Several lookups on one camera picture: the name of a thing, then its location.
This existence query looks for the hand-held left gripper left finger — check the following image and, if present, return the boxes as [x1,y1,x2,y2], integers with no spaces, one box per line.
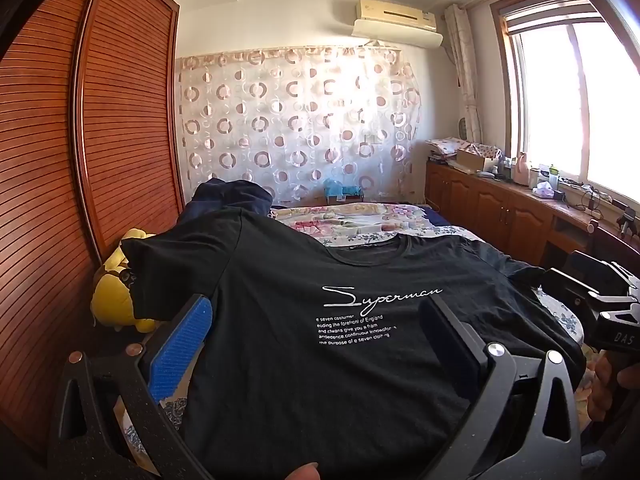
[47,294,216,480]

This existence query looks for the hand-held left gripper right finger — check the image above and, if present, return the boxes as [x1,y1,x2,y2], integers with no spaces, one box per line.
[419,294,583,480]

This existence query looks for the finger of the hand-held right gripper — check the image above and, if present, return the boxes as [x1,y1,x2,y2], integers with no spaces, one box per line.
[542,266,597,311]

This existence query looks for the black printed t-shirt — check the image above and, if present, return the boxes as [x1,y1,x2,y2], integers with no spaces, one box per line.
[120,208,587,480]

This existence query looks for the person's right hand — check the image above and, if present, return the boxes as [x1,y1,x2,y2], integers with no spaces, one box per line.
[586,357,640,423]

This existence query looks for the person's left hand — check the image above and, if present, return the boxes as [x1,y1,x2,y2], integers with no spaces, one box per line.
[277,461,321,480]

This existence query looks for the blue floral bedsheet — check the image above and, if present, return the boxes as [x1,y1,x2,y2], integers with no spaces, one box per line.
[117,225,586,466]

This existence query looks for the yellow plush toy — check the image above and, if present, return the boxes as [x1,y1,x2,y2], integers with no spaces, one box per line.
[90,228,156,333]

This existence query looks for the small black tripod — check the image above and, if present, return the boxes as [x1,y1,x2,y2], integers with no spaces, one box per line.
[617,207,640,238]

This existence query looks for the wooden low cabinet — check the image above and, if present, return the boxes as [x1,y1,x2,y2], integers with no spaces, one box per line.
[425,160,640,281]

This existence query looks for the pink bottle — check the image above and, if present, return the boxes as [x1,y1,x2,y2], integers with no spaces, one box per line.
[512,152,532,186]

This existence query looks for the pink floral quilt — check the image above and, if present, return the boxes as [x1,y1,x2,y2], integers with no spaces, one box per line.
[270,201,451,248]

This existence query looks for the cardboard box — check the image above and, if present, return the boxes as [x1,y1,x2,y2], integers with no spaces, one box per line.
[456,142,502,173]

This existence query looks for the navy blue folded garment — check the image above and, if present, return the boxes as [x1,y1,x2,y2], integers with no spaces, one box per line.
[177,178,273,226]

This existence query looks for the stack of folded cloths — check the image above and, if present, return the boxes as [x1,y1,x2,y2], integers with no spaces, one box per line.
[426,137,473,161]

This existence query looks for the wooden framed window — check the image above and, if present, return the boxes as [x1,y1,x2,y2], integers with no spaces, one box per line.
[492,0,640,201]

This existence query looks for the wooden slatted wardrobe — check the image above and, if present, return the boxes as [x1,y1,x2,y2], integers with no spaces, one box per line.
[0,0,186,461]

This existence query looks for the white patterned window curtain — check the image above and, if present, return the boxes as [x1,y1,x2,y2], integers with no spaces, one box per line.
[444,4,483,143]

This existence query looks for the circle patterned sheer curtain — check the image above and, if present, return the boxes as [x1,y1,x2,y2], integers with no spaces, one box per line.
[175,45,421,206]

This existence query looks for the white air deflector panel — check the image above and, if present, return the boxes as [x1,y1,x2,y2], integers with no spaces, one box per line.
[351,19,445,51]

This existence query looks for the white air conditioner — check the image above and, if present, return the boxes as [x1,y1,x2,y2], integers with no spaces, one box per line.
[355,0,438,31]

